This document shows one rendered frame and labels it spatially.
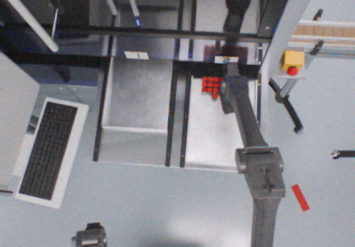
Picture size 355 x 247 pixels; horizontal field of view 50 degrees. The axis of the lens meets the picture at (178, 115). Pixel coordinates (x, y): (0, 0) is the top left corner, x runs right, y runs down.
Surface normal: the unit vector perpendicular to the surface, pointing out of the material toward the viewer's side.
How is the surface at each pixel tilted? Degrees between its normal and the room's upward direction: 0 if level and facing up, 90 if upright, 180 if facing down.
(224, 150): 0
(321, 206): 0
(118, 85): 0
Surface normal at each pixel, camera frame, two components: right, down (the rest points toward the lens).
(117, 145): -0.05, -0.25
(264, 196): 0.04, 0.38
